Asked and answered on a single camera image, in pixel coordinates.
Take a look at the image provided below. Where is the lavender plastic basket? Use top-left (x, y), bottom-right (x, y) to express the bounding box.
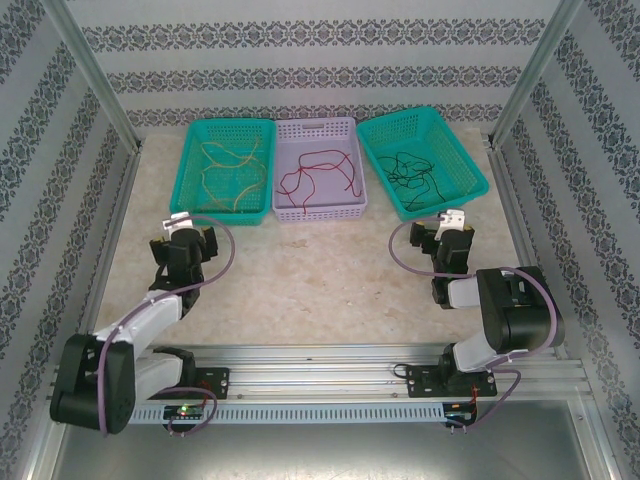
top-left (269, 117), bottom-right (371, 225)

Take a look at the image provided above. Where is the teal plastic basket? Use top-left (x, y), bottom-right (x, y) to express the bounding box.
top-left (168, 118), bottom-right (279, 229)
top-left (355, 105), bottom-right (491, 224)

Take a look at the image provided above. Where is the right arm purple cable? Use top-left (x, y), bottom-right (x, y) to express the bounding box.
top-left (389, 217), bottom-right (559, 434)

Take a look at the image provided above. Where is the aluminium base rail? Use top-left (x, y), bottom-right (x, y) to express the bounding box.
top-left (47, 342), bottom-right (591, 404)

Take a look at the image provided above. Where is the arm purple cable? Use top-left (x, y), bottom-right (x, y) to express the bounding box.
top-left (97, 215), bottom-right (237, 437)
top-left (389, 217), bottom-right (559, 434)

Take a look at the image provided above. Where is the red cable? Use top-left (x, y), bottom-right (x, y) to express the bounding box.
top-left (302, 155), bottom-right (353, 174)
top-left (298, 148), bottom-right (362, 197)
top-left (277, 167), bottom-right (316, 210)

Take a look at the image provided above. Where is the grey metal sheet panel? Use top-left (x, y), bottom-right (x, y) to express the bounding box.
top-left (29, 422), bottom-right (616, 480)

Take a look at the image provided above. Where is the aluminium frame post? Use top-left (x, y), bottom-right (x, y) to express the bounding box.
top-left (42, 0), bottom-right (145, 152)
top-left (491, 0), bottom-right (585, 147)

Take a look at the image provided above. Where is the aluminium side rail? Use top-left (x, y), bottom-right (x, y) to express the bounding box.
top-left (487, 139), bottom-right (586, 371)
top-left (67, 142), bottom-right (146, 366)

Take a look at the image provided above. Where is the white slotted cable duct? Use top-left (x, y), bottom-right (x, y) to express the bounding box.
top-left (132, 401), bottom-right (446, 425)

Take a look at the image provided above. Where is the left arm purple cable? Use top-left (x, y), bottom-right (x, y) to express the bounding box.
top-left (97, 215), bottom-right (237, 437)

